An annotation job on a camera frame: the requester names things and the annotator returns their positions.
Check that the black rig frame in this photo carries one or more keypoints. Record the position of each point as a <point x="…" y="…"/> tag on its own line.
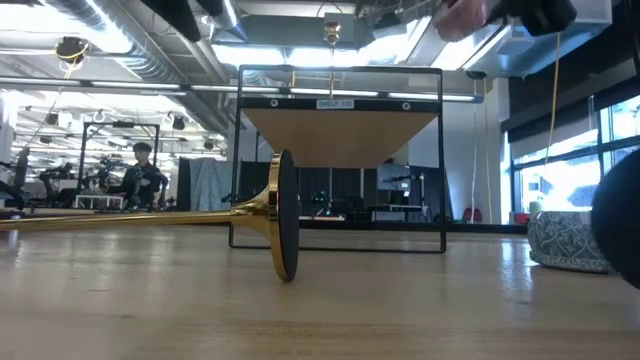
<point x="120" y="124"/>

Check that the silver air duct unit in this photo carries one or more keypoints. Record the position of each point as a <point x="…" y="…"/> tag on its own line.
<point x="525" y="55"/>

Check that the red chair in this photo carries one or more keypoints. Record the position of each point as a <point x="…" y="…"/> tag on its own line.
<point x="472" y="215"/>

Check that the silver ceiling duct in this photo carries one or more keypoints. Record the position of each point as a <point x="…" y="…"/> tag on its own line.
<point x="150" y="55"/>

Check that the white table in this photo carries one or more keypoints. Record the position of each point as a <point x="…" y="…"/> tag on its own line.
<point x="99" y="199"/>

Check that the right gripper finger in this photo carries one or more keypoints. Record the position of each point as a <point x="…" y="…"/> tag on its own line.
<point x="496" y="11"/>

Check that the long ceiling light strip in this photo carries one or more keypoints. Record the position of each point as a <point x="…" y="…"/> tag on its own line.
<point x="135" y="85"/>

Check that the grey curtain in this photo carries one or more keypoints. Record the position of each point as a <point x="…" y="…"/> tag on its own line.
<point x="205" y="185"/>

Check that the white shelf label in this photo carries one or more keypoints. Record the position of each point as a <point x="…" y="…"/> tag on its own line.
<point x="335" y="104"/>

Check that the gold candlestick holder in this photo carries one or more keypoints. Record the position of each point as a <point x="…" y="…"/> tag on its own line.
<point x="285" y="215"/>
<point x="332" y="32"/>

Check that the wooden shelf black metal frame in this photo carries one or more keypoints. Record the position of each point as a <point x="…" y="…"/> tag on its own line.
<point x="340" y="135"/>

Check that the person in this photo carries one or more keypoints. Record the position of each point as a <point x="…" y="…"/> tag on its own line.
<point x="142" y="180"/>

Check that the black aluminium table frame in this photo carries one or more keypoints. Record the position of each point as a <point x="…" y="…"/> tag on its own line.
<point x="475" y="228"/>

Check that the dark wall monitor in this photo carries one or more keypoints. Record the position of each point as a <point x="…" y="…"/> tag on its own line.
<point x="393" y="177"/>

